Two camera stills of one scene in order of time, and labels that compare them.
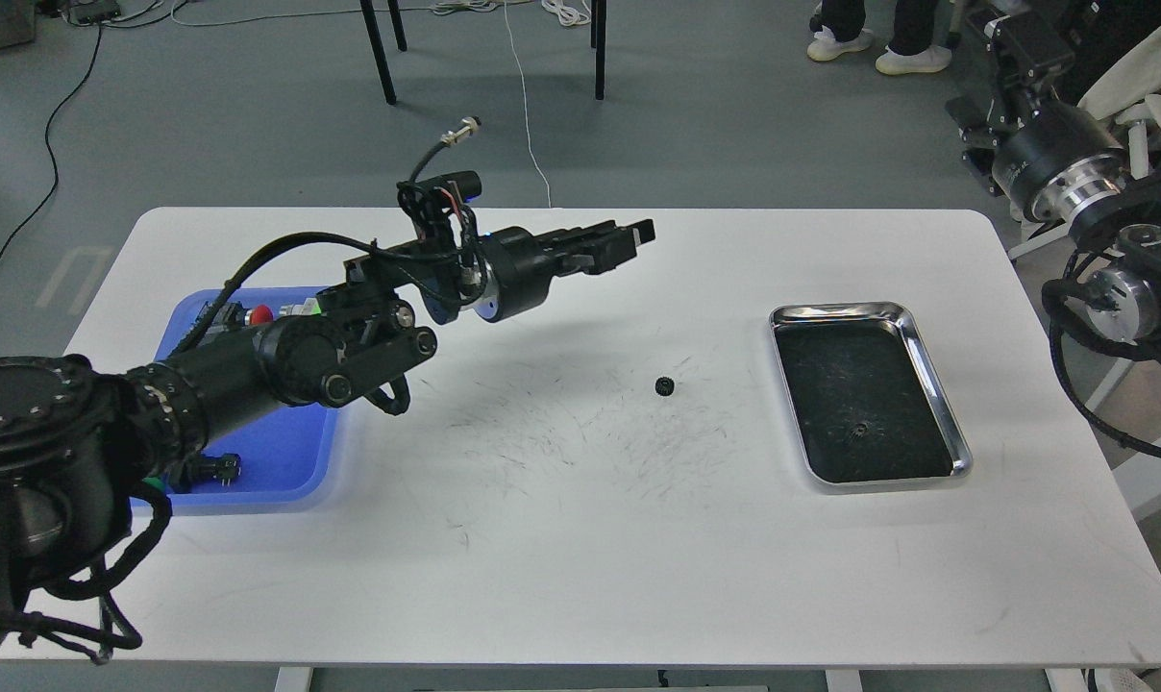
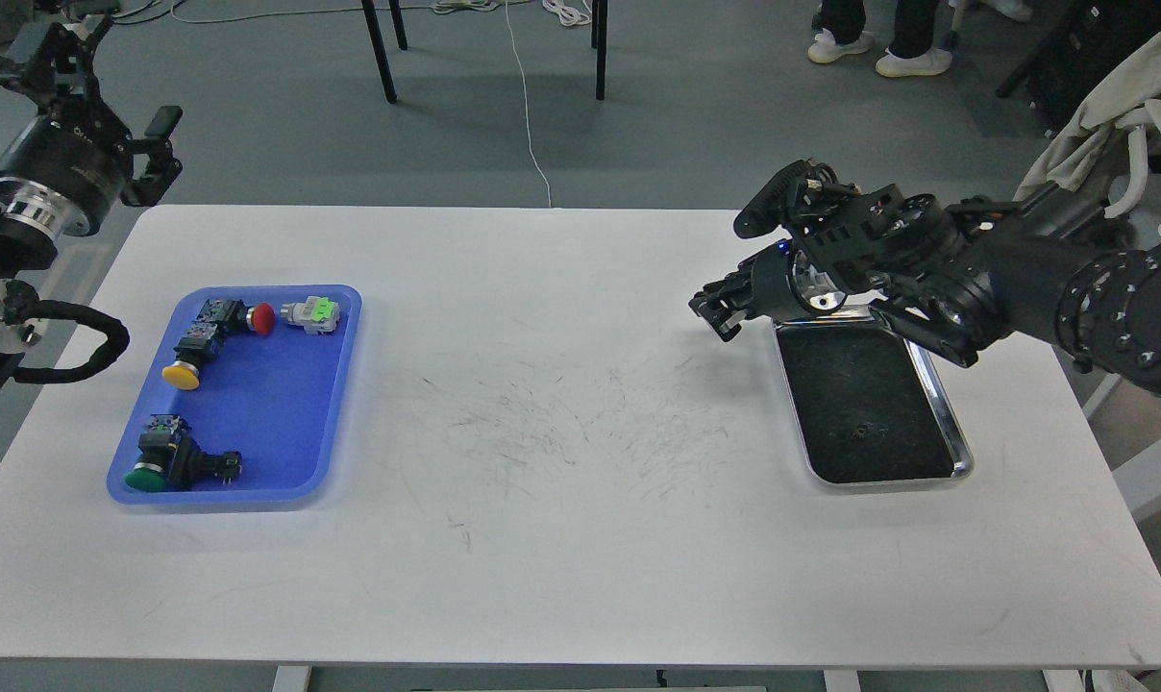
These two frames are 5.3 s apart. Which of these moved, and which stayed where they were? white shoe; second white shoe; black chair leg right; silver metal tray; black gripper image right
Moved: black gripper image right
Stayed: black chair leg right; white shoe; silver metal tray; second white shoe
